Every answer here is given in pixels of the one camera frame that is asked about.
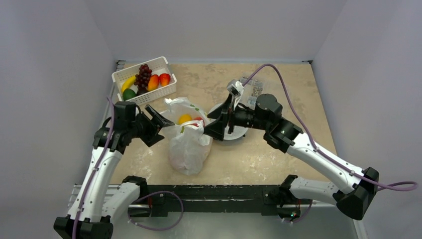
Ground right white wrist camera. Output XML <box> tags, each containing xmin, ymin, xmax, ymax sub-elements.
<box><xmin>226</xmin><ymin>79</ymin><xmax>244</xmax><ymax>110</ymax></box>

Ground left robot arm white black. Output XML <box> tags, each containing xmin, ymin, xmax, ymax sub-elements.
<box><xmin>53</xmin><ymin>102</ymin><xmax>174</xmax><ymax>239</ymax></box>

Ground fake red peach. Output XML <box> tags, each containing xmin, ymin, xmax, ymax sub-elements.
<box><xmin>159</xmin><ymin>73</ymin><xmax>171</xmax><ymax>87</ymax></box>

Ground fake green avocado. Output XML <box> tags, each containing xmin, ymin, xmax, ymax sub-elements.
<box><xmin>122</xmin><ymin>88</ymin><xmax>137</xmax><ymax>101</ymax></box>

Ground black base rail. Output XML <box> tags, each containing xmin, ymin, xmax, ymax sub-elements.
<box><xmin>128</xmin><ymin>185</ymin><xmax>311</xmax><ymax>217</ymax></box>

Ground fake yellow banana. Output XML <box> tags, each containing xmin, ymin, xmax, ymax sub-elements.
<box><xmin>121</xmin><ymin>76</ymin><xmax>136</xmax><ymax>94</ymax></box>

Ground fake orange mango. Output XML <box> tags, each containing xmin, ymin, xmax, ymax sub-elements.
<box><xmin>147</xmin><ymin>74</ymin><xmax>160</xmax><ymax>92</ymax></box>

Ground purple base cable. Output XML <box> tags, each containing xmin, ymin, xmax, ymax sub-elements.
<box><xmin>280</xmin><ymin>194</ymin><xmax>315</xmax><ymax>225</ymax></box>
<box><xmin>127</xmin><ymin>191</ymin><xmax>184</xmax><ymax>231</ymax></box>

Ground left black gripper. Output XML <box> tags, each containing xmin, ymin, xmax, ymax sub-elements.
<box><xmin>128</xmin><ymin>105</ymin><xmax>173</xmax><ymax>146</ymax></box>

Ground white filament spool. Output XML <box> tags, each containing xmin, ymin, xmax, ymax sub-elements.
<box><xmin>208</xmin><ymin>103</ymin><xmax>248</xmax><ymax>141</ymax></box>

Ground white plastic basket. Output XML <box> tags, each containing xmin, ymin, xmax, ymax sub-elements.
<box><xmin>112</xmin><ymin>56</ymin><xmax>177</xmax><ymax>105</ymax></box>

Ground fake purple grapes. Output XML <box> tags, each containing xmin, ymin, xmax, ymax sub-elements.
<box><xmin>134</xmin><ymin>64</ymin><xmax>152</xmax><ymax>90</ymax></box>

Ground white plastic bag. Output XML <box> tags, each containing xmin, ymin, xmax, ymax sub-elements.
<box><xmin>161</xmin><ymin>97</ymin><xmax>212</xmax><ymax>175</ymax></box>

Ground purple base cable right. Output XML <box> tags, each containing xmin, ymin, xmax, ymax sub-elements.
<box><xmin>280</xmin><ymin>194</ymin><xmax>315</xmax><ymax>225</ymax></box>

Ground fake red fruit in bag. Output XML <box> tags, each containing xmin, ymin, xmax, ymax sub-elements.
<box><xmin>192</xmin><ymin>117</ymin><xmax>206</xmax><ymax>127</ymax></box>

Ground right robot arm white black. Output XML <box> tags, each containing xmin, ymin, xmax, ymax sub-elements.
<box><xmin>204</xmin><ymin>94</ymin><xmax>379</xmax><ymax>220</ymax></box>

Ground clear plastic screw box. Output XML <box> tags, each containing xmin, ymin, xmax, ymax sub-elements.
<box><xmin>239</xmin><ymin>72</ymin><xmax>292</xmax><ymax>118</ymax></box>

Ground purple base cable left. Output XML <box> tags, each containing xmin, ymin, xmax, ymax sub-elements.
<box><xmin>127</xmin><ymin>191</ymin><xmax>184</xmax><ymax>231</ymax></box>

